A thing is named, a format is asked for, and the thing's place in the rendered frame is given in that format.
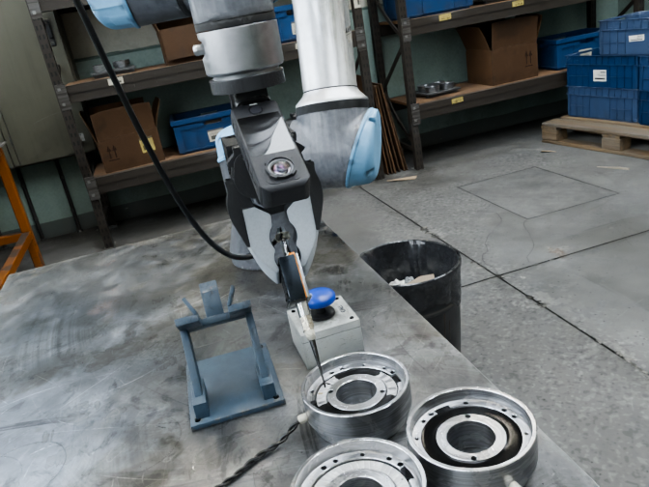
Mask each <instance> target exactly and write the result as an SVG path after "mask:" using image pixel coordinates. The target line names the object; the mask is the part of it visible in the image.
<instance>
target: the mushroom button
mask: <svg viewBox="0 0 649 487"><path fill-rule="evenodd" d="M309 294H312V298H311V300H310V302H309V303H308V304H309V308H310V309H316V313H317V314H324V313H326V309H325V308H326V307H327V306H330V305H331V304H333V303H334V302H335V300H336V296H335V293H334V291H333V290H332V289H330V288H325V287H320V288H315V289H312V290H309Z"/></svg>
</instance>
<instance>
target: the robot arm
mask: <svg viewBox="0 0 649 487"><path fill-rule="evenodd" d="M87 1H88V3H89V5H90V7H91V9H92V11H93V13H94V15H95V16H96V18H97V19H98V20H99V21H100V22H101V23H102V24H103V25H104V26H106V27H108V28H110V29H114V30H118V29H126V28H132V27H135V28H137V29H138V28H141V26H145V25H150V24H155V23H160V22H165V21H171V20H176V19H181V18H187V17H192V19H193V23H194V25H195V26H194V27H195V32H196V33H198V34H197V38H198V40H199V41H200V42H202V43H201V44H197V45H194V46H193V52H194V55H196V56H200V55H205V56H204V58H203V62H204V66H205V71H206V75H207V76H209V77H213V79H212V80H210V84H211V89H212V94H213V95H214V96H225V95H229V99H230V104H231V107H232V109H231V122H232V125H231V126H229V127H227V128H225V129H223V130H222V131H220V132H219V133H218V135H217V136H216V138H215V145H216V150H217V155H218V160H217V161H218V162H219V164H220V168H221V173H222V177H223V181H224V185H225V188H226V193H227V194H226V206H227V211H228V214H229V217H230V218H231V221H232V230H231V240H230V252H231V253H234V254H238V255H247V254H252V255H253V257H254V259H251V260H244V261H241V260H234V259H232V262H233V264H234V265H235V266H236V267H238V268H240V269H244V270H250V271H263V272H264V273H265V274H266V275H267V276H268V277H269V278H270V279H271V280H272V281H274V282H275V283H276V284H280V283H281V275H280V274H281V273H280V268H279V266H278V258H279V257H283V256H284V254H283V251H282V247H281V244H280V243H277V244H276V245H275V246H273V244H272V242H271V241H272V240H273V239H274V238H275V235H276V232H277V231H276V229H277V228H279V227H284V228H285V230H286V232H287V231H289V232H290V236H291V238H290V239H289V240H288V242H289V245H290V249H291V251H292V252H294V253H297V254H298V257H299V261H300V264H301V265H302V269H303V273H304V276H306V275H307V274H308V272H309V269H310V267H311V265H312V262H313V259H314V255H315V251H316V248H317V246H318V243H317V241H318V235H319V230H320V226H321V218H322V210H323V202H324V195H323V189H331V188H340V187H346V188H350V187H352V186H360V185H367V184H370V183H372V182H373V181H374V180H375V179H376V178H377V176H378V173H379V169H380V163H381V115H380V112H379V111H378V109H376V108H374V107H371V108H370V107H369V100H368V97H366V96H365V95H364V94H363V93H362V92H360V91H359V89H358V88H357V82H356V73H355V64H354V56H353V38H352V29H351V21H350V12H349V3H348V0H292V1H293V9H294V18H295V26H296V40H297V49H298V57H299V64H300V72H301V81H302V89H303V97H302V98H301V100H300V101H299V102H298V104H297V105H296V120H291V121H285V118H284V116H283V114H282V112H281V110H280V108H279V106H278V104H277V102H276V101H275V100H270V97H269V95H268V90H267V88H268V87H271V86H275V85H278V84H281V83H283V82H285V81H286V80H285V75H284V71H283V67H279V65H280V64H282V63H283V61H284V57H283V51H282V46H281V41H280V36H279V30H278V24H277V19H274V18H275V12H274V7H273V3H275V2H276V1H278V0H87ZM270 19H271V20H270ZM263 20H265V21H263ZM253 22H255V23H253ZM221 28H223V29H221ZM217 29H218V30H217ZM205 31H208V32H205ZM199 32H203V33H199Z"/></svg>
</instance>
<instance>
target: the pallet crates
mask: <svg viewBox="0 0 649 487"><path fill-rule="evenodd" d="M622 17H625V19H618V18H622ZM614 19H616V20H614ZM598 22H600V30H598V31H600V47H596V48H592V49H588V50H584V51H581V52H577V53H573V54H569V55H566V56H565V57H567V64H565V65H567V85H566V87H568V94H566V95H568V115H565V116H561V119H558V118H555V119H552V120H549V121H546V122H544V123H542V126H541V129H542V138H543V140H542V142H545V143H551V144H556V145H562V146H568V147H574V148H580V149H585V150H591V151H597V152H603V153H609V154H615V155H621V156H627V157H633V158H643V159H649V151H645V150H639V149H633V148H630V147H631V142H632V139H634V140H642V141H649V11H641V12H635V13H631V14H624V15H619V16H616V17H612V18H608V19H603V20H599V21H598ZM590 51H591V55H585V56H580V54H582V53H586V52H590ZM567 129H575V130H576V131H578V132H586V133H592V134H599V135H601V136H602V137H603V138H602V144H601V143H595V142H588V141H581V140H575V139H569V138H568V135H567Z"/></svg>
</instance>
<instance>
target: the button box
mask: <svg viewBox="0 0 649 487"><path fill-rule="evenodd" d="M325 309H326V313H324V314H317V313H316V309H310V311H311V315H310V316H311V317H312V320H313V324H314V330H315V334H316V339H315V340H316V344H317V349H318V353H319V357H320V362H321V363H322V362H324V361H326V360H328V359H330V358H334V357H337V356H340V355H344V354H347V353H354V352H365V350H364V344H363V338H362V332H361V326H360V321H359V318H358V317H357V316H356V315H355V313H354V312H353V311H352V309H351V308H350V307H349V306H348V305H347V303H346V302H345V301H344V300H343V298H342V297H341V296H338V297H336V300H335V302H334V303H333V304H331V305H330V306H327V307H326V308H325ZM287 314H288V319H289V323H290V328H291V333H292V337H293V341H294V344H295V346H296V348H297V350H298V352H299V354H300V356H301V358H302V360H303V361H304V363H305V365H306V367H307V369H308V370H310V369H313V368H315V367H316V366H317V365H318V364H317V362H316V360H315V357H314V354H313V351H312V348H311V345H310V342H309V341H308V340H307V337H306V335H305V331H303V328H302V324H301V321H300V318H299V317H298V313H297V310H296V308H295V309H292V310H288V311H287Z"/></svg>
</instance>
